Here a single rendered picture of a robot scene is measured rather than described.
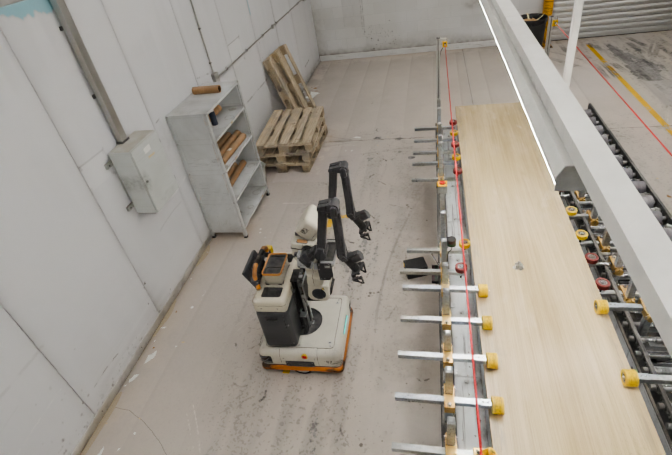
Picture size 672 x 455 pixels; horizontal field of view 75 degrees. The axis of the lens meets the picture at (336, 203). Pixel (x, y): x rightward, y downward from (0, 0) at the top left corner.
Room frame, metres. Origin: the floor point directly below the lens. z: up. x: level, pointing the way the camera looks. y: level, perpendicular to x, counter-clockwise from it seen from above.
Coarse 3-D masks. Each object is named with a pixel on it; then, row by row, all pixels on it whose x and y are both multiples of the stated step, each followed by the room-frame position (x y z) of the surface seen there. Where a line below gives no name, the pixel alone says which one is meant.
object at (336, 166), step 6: (336, 162) 2.55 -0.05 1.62; (342, 162) 2.53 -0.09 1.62; (330, 168) 2.50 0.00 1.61; (336, 168) 2.48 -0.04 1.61; (330, 174) 2.50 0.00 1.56; (336, 174) 2.50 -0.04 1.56; (330, 180) 2.51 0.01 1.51; (336, 180) 2.51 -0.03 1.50; (330, 186) 2.51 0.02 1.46; (336, 186) 2.52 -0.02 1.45; (330, 192) 2.52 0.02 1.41; (336, 192) 2.53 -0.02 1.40; (330, 216) 2.50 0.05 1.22
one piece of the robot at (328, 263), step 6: (330, 240) 2.46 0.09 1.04; (330, 246) 2.39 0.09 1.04; (330, 252) 2.33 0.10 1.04; (330, 258) 2.27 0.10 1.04; (318, 264) 2.23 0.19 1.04; (324, 264) 2.22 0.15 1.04; (330, 264) 2.21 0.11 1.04; (318, 270) 2.23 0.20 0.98; (324, 270) 2.22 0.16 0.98; (330, 270) 2.21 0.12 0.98; (324, 276) 2.23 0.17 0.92; (330, 276) 2.21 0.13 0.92
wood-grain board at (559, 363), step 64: (512, 128) 3.89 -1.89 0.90; (512, 192) 2.83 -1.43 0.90; (512, 256) 2.12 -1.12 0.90; (576, 256) 2.02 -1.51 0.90; (512, 320) 1.62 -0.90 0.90; (576, 320) 1.54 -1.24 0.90; (512, 384) 1.23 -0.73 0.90; (576, 384) 1.18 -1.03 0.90; (512, 448) 0.93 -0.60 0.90; (576, 448) 0.89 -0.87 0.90; (640, 448) 0.84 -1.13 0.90
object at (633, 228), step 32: (576, 0) 3.19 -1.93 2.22; (512, 32) 1.96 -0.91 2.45; (576, 32) 3.17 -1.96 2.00; (544, 64) 1.50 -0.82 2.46; (544, 96) 1.28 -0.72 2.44; (576, 128) 1.01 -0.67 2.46; (576, 160) 0.90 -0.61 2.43; (608, 160) 0.84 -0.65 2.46; (608, 192) 0.72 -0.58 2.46; (608, 224) 0.66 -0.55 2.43; (640, 224) 0.61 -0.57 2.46; (640, 256) 0.53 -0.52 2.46; (640, 288) 0.49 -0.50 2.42
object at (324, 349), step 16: (320, 304) 2.57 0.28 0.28; (336, 304) 2.54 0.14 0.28; (320, 320) 2.41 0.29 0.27; (336, 320) 2.37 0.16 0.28; (304, 336) 2.27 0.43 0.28; (320, 336) 2.24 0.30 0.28; (336, 336) 2.22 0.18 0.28; (272, 352) 2.18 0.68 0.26; (288, 352) 2.16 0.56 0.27; (304, 352) 2.13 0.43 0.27; (320, 352) 2.10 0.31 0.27; (336, 352) 2.08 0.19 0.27; (272, 368) 2.18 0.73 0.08; (288, 368) 2.14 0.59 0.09; (304, 368) 2.11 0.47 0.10; (320, 368) 2.08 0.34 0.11; (336, 368) 2.05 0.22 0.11
